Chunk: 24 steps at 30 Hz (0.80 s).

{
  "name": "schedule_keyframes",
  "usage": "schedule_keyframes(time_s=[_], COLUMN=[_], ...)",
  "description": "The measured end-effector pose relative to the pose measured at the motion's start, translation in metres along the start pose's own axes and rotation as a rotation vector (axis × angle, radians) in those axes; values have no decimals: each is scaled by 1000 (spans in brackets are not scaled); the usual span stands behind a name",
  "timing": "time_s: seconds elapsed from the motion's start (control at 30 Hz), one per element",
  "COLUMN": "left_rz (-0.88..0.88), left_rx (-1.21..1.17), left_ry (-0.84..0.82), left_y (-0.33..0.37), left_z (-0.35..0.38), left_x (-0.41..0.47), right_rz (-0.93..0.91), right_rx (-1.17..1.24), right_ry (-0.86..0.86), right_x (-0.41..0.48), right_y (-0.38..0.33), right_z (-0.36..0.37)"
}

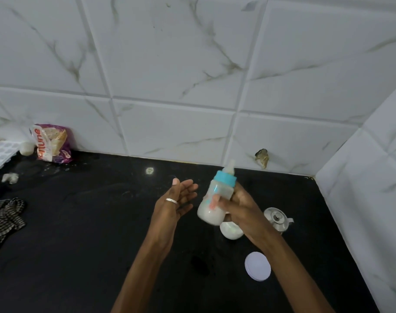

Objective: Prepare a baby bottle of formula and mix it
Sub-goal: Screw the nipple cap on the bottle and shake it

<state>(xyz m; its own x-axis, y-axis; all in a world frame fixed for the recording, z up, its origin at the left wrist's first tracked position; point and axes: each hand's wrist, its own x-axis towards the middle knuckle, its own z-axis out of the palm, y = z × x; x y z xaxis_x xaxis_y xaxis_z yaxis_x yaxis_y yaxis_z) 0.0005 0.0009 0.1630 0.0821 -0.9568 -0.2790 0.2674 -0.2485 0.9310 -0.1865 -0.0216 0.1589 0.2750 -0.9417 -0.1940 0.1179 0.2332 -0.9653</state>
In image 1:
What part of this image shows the person's left hand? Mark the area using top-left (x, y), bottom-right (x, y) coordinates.
top-left (151, 178), bottom-right (199, 238)

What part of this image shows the person's right hand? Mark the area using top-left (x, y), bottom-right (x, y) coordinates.
top-left (216, 182), bottom-right (277, 250)

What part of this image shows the baby bottle with blue collar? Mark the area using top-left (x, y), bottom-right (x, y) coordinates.
top-left (197, 160), bottom-right (236, 226)

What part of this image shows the person's right forearm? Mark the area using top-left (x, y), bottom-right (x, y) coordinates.
top-left (255, 232), bottom-right (336, 313)

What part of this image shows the person's left forearm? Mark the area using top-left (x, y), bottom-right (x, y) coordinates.
top-left (111, 226), bottom-right (172, 313)

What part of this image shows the white round jar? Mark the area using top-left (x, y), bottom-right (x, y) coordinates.
top-left (219, 220), bottom-right (245, 241)

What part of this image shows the white round lid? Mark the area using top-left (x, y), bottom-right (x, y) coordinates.
top-left (244, 252), bottom-right (271, 282)

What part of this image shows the purple snack packet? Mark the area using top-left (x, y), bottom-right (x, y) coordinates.
top-left (29, 124), bottom-right (74, 165)

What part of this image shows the small white cup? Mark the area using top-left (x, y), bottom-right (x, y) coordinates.
top-left (20, 141), bottom-right (36, 157)

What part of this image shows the checked black white cloth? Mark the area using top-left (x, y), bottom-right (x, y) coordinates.
top-left (0, 198), bottom-right (27, 254)

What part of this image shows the white ice cube tray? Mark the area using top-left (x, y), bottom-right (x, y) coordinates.
top-left (0, 140), bottom-right (20, 177)

